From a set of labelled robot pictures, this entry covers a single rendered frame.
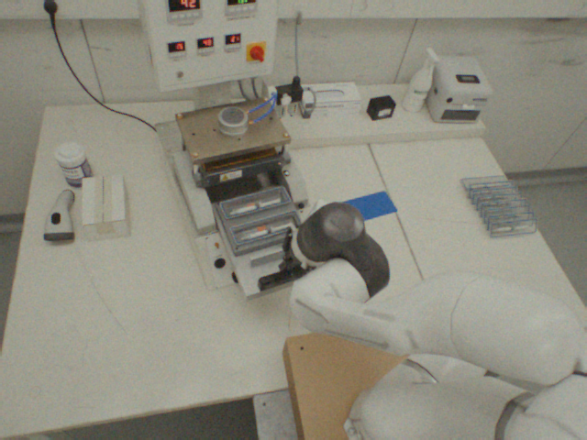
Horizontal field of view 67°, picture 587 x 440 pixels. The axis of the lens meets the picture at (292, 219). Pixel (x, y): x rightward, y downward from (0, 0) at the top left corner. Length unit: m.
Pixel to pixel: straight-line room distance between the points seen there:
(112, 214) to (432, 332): 1.06
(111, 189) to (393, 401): 1.05
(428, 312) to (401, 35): 1.49
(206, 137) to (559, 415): 0.97
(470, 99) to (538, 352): 1.46
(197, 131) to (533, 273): 1.16
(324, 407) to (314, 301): 0.48
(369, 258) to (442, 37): 1.41
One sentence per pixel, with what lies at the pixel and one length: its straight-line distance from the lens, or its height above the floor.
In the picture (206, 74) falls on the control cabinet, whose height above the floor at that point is 1.19.
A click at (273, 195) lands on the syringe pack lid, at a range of 1.22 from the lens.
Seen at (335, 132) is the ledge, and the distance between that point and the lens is 1.74.
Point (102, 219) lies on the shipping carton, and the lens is 1.42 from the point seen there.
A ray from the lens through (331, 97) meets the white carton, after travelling 1.78.
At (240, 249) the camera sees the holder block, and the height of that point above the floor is 0.99.
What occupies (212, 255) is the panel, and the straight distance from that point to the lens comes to 1.27.
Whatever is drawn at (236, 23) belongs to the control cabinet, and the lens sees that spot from 1.22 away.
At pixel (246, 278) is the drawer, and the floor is 0.97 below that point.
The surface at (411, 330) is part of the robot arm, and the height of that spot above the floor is 1.44.
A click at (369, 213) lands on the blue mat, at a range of 1.57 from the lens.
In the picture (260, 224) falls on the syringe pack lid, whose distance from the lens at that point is 1.16.
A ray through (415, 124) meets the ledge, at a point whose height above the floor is 0.79.
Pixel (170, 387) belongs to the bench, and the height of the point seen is 0.75.
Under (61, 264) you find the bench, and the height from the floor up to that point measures 0.75.
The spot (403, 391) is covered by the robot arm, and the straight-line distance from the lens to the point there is 0.77.
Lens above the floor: 1.95
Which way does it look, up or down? 54 degrees down
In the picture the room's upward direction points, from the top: 11 degrees clockwise
